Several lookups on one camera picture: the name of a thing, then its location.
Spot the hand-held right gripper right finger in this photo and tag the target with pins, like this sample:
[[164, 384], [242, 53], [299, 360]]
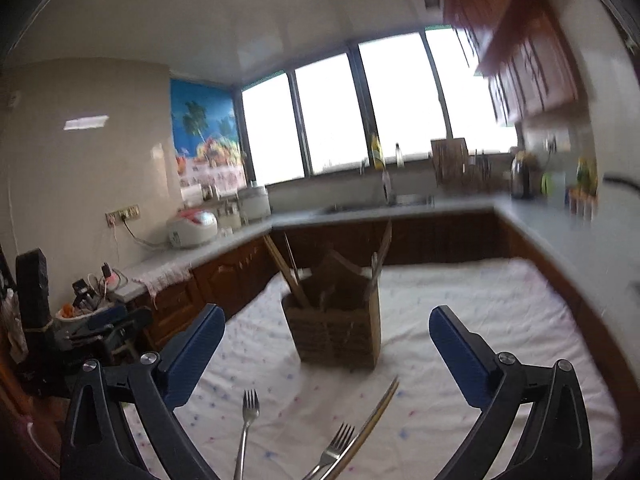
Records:
[[457, 355]]

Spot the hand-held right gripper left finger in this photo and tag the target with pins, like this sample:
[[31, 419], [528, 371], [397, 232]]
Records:
[[192, 355]]

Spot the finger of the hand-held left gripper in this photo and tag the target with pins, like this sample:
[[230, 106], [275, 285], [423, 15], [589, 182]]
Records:
[[107, 316], [117, 342]]

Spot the wooden utensil holder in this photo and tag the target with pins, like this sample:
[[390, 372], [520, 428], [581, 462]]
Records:
[[330, 330]]

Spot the white floral tablecloth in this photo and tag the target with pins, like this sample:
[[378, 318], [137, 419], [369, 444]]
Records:
[[450, 285]]

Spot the white lace cloth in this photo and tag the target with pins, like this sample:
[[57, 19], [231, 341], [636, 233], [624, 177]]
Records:
[[165, 275]]

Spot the steel fork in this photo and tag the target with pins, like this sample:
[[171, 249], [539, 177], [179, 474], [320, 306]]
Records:
[[332, 450], [245, 425]]

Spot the white rice cooker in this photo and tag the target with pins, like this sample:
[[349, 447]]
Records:
[[192, 230]]

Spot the white round pot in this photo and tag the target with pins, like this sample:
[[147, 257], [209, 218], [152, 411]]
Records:
[[254, 202]]

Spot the kitchen sink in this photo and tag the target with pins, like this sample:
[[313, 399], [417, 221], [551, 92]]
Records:
[[380, 205]]

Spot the metal dish rack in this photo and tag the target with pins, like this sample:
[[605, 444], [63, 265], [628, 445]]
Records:
[[475, 175]]

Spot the chrome faucet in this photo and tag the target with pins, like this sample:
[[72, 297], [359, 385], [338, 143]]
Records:
[[388, 187]]

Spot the steel electric kettle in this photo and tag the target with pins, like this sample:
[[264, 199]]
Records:
[[523, 177]]

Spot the green round object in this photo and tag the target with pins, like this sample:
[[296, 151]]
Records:
[[548, 184]]

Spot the spice jar rack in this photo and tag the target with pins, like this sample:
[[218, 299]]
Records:
[[582, 190]]

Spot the clear bottle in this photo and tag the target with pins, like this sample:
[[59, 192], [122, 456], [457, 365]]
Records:
[[398, 155]]

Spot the kitchen window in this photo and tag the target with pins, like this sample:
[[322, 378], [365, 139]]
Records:
[[325, 110]]

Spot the wall socket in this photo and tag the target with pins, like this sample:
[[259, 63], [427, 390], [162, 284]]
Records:
[[122, 214]]

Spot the tropical wall poster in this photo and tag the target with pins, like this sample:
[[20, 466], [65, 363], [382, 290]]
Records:
[[205, 125]]

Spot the brown wooden wall cabinets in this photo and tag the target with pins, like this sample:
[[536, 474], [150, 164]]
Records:
[[510, 35]]

